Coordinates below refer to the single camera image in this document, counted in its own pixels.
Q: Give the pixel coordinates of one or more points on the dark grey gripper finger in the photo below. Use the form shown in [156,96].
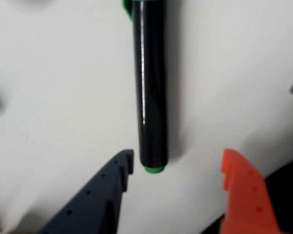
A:
[92,207]

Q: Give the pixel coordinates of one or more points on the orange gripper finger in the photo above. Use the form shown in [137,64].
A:
[249,202]

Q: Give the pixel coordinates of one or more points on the green capped black marker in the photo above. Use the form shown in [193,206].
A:
[151,85]

